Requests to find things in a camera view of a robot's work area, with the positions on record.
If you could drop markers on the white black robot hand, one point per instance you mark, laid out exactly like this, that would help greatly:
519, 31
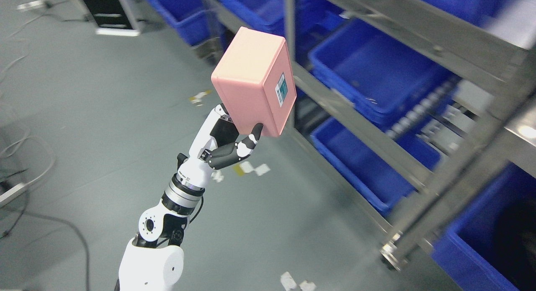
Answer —
214, 147

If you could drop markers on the pink plastic storage box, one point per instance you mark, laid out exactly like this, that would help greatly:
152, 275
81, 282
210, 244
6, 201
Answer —
255, 81

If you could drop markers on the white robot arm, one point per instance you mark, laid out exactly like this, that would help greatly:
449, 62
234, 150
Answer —
154, 259

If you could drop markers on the blue lower shelf bin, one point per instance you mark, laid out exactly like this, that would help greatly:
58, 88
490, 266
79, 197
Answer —
370, 175

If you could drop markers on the blue shelf bin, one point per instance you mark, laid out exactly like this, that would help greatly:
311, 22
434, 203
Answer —
382, 77
370, 175

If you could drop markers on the white black equipment box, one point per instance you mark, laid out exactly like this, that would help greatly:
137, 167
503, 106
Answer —
114, 17

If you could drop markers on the blue middle shelf bin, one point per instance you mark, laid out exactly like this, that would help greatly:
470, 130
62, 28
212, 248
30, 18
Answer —
382, 77

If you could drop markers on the steel shelf rack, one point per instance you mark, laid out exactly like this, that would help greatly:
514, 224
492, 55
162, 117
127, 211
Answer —
479, 52

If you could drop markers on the blue bin with helmet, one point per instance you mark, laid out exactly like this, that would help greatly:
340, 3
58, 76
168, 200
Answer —
466, 251

